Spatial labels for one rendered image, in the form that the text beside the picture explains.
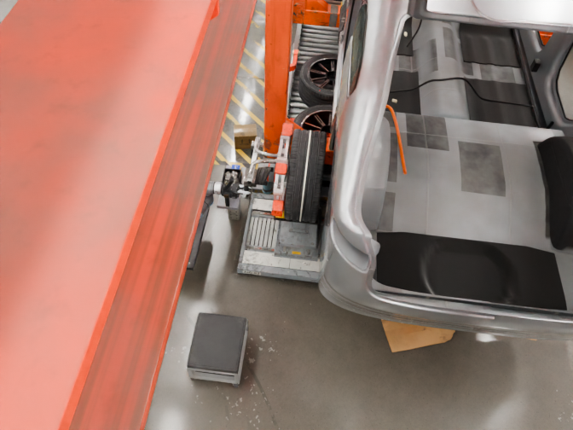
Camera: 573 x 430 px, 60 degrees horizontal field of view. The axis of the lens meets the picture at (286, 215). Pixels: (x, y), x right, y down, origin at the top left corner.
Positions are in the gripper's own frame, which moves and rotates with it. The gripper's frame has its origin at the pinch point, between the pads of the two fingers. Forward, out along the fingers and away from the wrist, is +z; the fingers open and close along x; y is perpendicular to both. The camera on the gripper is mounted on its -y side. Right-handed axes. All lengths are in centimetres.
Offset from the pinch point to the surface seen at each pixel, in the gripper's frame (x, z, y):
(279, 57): -60, 12, -70
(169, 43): 165, 19, -240
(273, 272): 23, 22, 75
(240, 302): 48, -1, 83
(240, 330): 85, 7, 49
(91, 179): 187, 17, -240
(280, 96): -60, 13, -36
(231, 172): -39, -21, 30
